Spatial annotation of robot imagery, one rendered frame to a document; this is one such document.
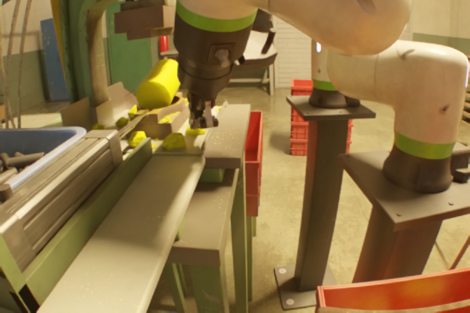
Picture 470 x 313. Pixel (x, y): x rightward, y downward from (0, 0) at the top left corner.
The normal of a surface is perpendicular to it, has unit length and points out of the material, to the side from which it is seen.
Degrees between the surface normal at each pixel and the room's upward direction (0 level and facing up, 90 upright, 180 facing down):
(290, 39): 90
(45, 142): 81
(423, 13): 90
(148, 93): 106
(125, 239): 0
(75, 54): 90
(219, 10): 131
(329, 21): 115
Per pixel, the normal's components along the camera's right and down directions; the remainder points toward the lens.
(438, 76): -0.47, 0.31
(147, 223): -0.04, -0.94
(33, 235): 1.00, 0.00
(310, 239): 0.05, 0.35
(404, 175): -0.74, -0.24
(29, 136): -0.11, 0.21
